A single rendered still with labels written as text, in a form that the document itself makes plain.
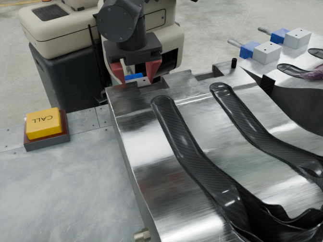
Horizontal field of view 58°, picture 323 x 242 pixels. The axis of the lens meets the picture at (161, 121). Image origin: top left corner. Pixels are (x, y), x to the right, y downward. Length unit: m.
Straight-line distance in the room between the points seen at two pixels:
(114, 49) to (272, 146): 0.32
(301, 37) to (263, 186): 0.49
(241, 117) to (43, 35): 0.76
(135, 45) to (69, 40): 0.58
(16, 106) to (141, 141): 1.82
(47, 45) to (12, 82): 1.42
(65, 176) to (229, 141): 0.28
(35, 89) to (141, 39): 1.83
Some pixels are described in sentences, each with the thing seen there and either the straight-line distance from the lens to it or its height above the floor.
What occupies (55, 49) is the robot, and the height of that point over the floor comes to 0.73.
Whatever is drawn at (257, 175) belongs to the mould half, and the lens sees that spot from 0.36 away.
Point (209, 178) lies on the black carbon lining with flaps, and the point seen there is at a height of 0.90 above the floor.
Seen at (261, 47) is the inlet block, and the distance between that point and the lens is 0.69.
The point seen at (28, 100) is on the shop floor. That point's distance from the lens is 2.23.
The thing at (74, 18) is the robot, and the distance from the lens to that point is 1.10.
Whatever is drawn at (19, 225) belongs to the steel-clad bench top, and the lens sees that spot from 0.51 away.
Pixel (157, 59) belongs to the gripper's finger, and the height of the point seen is 0.91.
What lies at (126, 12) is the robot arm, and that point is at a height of 1.04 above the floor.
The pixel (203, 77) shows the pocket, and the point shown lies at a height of 0.87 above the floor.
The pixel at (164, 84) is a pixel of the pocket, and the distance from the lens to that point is 0.56.
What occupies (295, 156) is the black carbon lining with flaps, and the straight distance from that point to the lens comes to 0.41.
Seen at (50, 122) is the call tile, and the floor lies 0.84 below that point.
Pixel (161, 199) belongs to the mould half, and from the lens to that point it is 0.33.
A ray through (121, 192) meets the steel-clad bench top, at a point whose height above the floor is 0.80.
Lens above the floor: 1.19
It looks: 41 degrees down
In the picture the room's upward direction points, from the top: 3 degrees counter-clockwise
